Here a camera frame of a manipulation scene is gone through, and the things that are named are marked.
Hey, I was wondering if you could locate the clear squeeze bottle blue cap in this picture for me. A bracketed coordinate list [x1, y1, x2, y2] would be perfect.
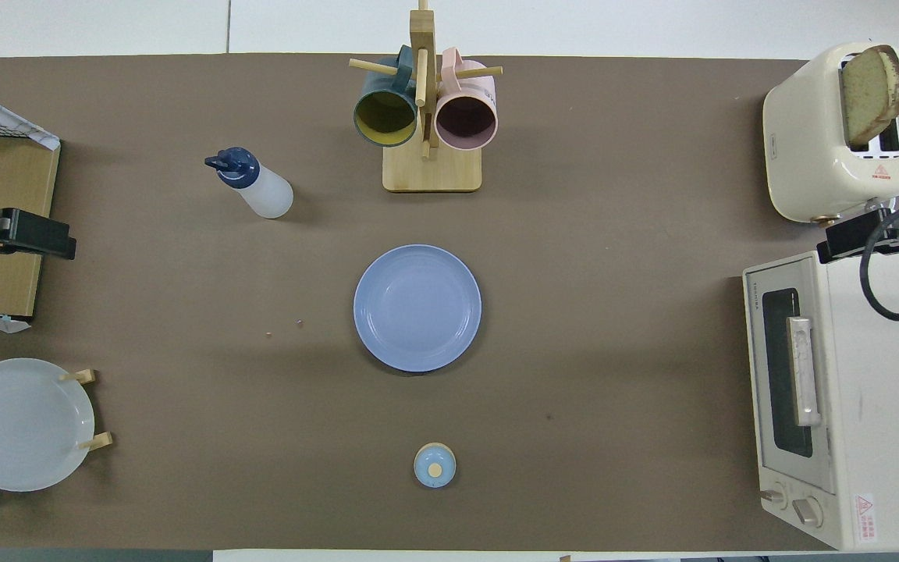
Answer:
[204, 147, 294, 220]

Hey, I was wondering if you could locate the wooden mug tree stand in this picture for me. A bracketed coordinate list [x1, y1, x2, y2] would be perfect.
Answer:
[349, 0, 503, 193]

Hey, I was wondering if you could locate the pink mug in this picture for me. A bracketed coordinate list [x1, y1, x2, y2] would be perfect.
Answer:
[434, 47, 499, 151]

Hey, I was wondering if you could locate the dark teal mug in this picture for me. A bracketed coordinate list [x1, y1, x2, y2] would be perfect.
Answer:
[353, 44, 419, 148]

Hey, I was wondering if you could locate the blue round plate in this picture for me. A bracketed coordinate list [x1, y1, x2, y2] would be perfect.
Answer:
[353, 244, 483, 373]

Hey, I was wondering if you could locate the grey plate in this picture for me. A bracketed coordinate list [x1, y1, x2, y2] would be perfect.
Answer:
[0, 358, 96, 493]

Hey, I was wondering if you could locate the wooden shelf with wire frame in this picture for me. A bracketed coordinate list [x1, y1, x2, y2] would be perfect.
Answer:
[0, 101, 62, 317]

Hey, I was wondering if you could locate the cream two-slot toaster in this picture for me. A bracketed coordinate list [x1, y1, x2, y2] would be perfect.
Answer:
[762, 42, 899, 225]

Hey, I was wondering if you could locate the brown table mat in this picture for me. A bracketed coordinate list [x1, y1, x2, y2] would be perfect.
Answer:
[0, 53, 899, 551]

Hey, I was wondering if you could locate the toasted bread slice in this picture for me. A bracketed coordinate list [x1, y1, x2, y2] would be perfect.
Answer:
[841, 45, 899, 148]

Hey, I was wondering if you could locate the white toaster oven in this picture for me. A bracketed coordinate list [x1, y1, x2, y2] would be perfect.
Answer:
[742, 250, 899, 551]

